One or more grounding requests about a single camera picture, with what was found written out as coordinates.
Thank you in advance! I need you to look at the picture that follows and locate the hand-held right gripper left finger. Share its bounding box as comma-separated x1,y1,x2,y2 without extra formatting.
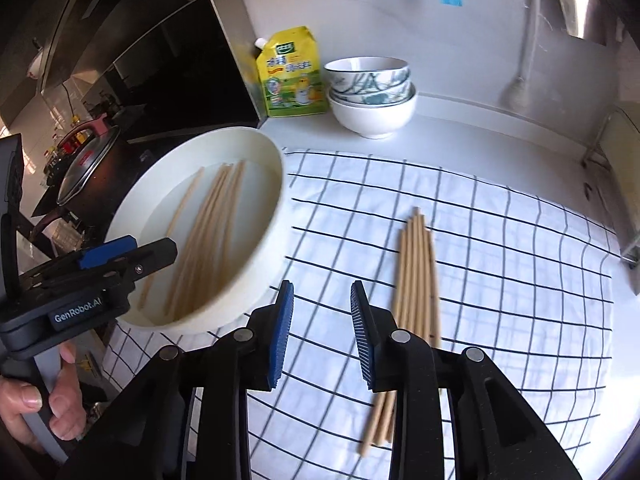
55,280,296,480

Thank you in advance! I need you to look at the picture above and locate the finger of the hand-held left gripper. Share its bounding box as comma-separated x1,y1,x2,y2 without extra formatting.
75,235,139,269
122,239,178,281

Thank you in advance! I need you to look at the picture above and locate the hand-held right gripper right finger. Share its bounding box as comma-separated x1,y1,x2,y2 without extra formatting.
350,280,583,480

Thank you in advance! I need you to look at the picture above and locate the bunch of wooden chopsticks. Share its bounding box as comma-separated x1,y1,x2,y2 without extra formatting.
359,206,443,458
137,160,247,321

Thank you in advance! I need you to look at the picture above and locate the white round basin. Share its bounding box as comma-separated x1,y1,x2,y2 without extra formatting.
102,127,293,333

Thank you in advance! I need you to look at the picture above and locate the person's left hand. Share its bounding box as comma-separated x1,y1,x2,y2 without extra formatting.
0,342,90,453

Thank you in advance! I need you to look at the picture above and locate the dark cooking pot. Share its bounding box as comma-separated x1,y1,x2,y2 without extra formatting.
30,130,151,246

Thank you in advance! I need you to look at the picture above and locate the glass pot lid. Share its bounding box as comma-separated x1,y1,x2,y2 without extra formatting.
56,112,124,207

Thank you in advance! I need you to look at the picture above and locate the row of condiment bottles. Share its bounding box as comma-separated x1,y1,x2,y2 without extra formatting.
42,135,76,186

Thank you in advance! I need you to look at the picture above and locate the white checked cloth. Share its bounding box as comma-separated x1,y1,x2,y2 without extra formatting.
102,147,617,480

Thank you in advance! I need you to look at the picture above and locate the black range hood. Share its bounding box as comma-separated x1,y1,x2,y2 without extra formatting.
0,0,261,146

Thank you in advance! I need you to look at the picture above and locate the small white hanging object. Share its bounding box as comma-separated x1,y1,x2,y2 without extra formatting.
27,40,51,80

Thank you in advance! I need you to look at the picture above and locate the plain white bowl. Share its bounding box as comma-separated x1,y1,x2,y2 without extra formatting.
327,82,418,140

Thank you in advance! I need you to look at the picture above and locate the yellow seasoning pouch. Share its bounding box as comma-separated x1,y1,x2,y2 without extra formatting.
255,26,331,119

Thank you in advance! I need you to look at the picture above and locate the patterned ceramic bowl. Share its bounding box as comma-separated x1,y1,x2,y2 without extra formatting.
324,56,411,96
327,80,413,107

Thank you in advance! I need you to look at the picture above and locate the pale cutting board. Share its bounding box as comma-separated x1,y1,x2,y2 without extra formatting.
607,107,640,256

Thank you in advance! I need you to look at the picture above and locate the steel cleaver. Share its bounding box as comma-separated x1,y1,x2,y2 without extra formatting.
547,0,608,41

